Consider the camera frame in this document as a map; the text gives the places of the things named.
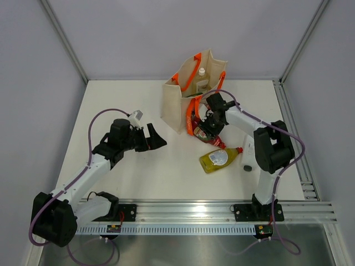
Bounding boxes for aluminium mounting rail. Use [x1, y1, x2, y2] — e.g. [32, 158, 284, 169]
[119, 198, 337, 224]

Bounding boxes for white lotion bottle black cap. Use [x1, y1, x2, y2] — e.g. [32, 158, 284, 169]
[240, 135, 258, 172]

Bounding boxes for yellow dish soap bottle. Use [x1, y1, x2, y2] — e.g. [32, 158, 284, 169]
[199, 147, 244, 173]

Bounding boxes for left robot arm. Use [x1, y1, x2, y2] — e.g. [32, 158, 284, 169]
[29, 119, 167, 247]

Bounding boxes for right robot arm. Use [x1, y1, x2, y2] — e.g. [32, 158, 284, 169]
[201, 93, 298, 222]

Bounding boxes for canvas bag orange handles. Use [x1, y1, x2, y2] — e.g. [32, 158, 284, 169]
[160, 49, 227, 135]

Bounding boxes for slotted cable duct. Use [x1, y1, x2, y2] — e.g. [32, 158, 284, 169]
[76, 224, 256, 236]

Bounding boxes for red Fairy dish soap bottle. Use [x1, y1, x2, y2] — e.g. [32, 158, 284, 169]
[192, 104, 226, 149]

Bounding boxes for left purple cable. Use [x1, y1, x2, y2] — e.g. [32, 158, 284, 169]
[29, 108, 131, 266]

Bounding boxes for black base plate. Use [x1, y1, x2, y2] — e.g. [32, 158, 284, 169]
[233, 203, 272, 222]
[93, 203, 137, 222]

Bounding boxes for purple cable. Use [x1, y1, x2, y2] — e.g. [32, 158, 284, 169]
[29, 108, 131, 266]
[198, 89, 306, 255]

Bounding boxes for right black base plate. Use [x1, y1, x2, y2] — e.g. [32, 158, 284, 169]
[233, 203, 272, 222]

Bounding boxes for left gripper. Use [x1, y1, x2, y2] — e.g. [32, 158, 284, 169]
[121, 124, 166, 152]

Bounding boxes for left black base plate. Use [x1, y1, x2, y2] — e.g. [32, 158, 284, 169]
[93, 203, 137, 222]

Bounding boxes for right aluminium frame post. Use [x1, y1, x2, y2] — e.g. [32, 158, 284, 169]
[279, 0, 331, 84]

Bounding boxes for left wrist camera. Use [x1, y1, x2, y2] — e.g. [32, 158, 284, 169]
[128, 110, 143, 129]

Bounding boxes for left aluminium frame post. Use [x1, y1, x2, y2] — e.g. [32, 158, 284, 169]
[38, 0, 90, 85]

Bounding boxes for small amber soap bottle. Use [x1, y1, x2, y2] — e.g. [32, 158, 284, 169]
[195, 68, 209, 93]

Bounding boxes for green Fairy dish soap bottle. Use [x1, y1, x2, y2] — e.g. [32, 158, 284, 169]
[186, 93, 203, 98]

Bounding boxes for aluminium frame post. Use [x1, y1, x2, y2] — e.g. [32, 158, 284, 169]
[38, 0, 90, 85]
[279, 0, 331, 84]

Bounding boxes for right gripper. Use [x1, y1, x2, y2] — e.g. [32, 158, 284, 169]
[197, 112, 225, 141]

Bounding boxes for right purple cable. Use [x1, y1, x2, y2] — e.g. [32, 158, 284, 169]
[198, 89, 306, 255]

